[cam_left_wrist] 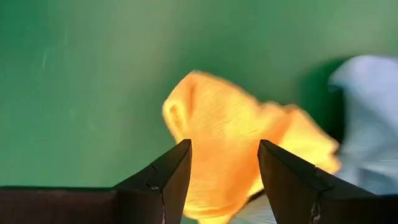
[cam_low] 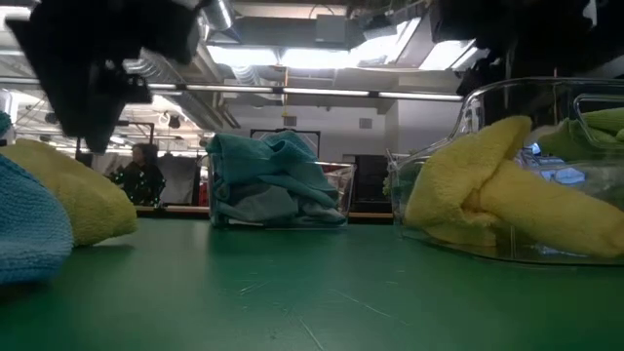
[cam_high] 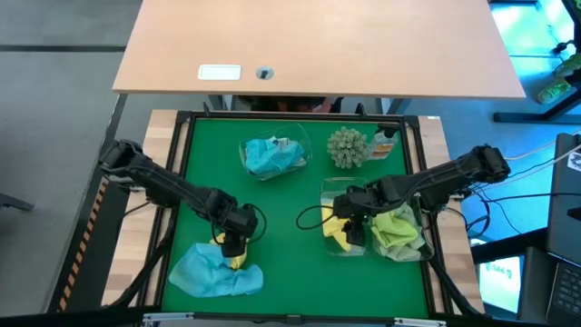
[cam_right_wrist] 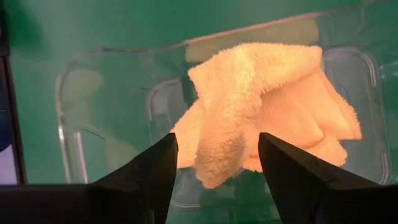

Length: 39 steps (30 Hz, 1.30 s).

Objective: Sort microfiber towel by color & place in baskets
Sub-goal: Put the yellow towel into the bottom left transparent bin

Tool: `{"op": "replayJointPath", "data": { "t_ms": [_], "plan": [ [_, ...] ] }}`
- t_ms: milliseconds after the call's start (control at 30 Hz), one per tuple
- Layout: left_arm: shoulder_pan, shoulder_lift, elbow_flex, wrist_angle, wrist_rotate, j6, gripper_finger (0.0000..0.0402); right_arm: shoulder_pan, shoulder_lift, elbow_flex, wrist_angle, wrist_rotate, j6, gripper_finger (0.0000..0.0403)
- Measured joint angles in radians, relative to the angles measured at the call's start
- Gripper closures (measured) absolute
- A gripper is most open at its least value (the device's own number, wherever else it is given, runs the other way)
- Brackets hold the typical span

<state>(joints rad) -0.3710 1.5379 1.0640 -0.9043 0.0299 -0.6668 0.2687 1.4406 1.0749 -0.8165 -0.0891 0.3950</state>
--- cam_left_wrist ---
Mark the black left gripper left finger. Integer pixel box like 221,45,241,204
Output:
0,139,192,224

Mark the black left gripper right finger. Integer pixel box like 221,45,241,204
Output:
257,139,398,224

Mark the yellow microfiber towel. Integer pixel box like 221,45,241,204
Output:
161,70,342,224

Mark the large cyan microfiber towel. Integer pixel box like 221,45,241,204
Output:
229,54,398,224

